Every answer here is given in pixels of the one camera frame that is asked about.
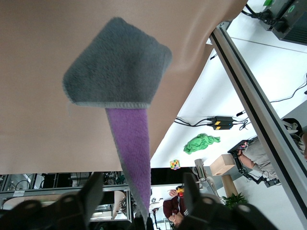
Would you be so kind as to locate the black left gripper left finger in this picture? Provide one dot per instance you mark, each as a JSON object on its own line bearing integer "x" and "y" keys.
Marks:
{"x": 92, "y": 196}

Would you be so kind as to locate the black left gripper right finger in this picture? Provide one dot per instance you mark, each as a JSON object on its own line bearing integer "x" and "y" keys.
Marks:
{"x": 194, "y": 203}

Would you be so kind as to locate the grey and purple microfibre towel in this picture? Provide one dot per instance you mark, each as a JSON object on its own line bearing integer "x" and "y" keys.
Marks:
{"x": 115, "y": 67}

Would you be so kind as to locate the person in maroon jacket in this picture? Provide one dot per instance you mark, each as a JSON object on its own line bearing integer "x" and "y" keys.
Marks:
{"x": 172, "y": 207}

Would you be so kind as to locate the shiny metal cup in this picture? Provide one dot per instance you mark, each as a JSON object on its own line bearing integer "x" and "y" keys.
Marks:
{"x": 200, "y": 170}

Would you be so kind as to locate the tan cardboard cylinder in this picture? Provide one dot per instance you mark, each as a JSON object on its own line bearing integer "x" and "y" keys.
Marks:
{"x": 229, "y": 185}

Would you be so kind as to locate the small green plant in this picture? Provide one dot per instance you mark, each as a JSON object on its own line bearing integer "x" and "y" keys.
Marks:
{"x": 233, "y": 201}

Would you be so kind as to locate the multicoloured puzzle cube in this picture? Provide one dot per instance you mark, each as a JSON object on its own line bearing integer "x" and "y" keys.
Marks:
{"x": 175, "y": 164}

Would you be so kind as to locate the light wooden block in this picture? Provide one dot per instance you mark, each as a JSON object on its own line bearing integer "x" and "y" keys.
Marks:
{"x": 223, "y": 164}

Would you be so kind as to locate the crumpled green cloth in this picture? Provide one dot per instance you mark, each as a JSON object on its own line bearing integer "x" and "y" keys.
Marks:
{"x": 199, "y": 143}

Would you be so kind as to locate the black power adapter yellow label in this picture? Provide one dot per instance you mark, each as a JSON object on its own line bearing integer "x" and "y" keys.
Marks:
{"x": 224, "y": 119}
{"x": 221, "y": 126}

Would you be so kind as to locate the person in grey shirt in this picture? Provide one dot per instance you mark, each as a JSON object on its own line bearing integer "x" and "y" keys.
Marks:
{"x": 259, "y": 153}

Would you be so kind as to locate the black robot control box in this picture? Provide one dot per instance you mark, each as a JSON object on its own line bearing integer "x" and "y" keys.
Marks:
{"x": 295, "y": 21}

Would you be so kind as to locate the aluminium profile frame post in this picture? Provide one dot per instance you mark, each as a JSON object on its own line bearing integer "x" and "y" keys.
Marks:
{"x": 251, "y": 100}

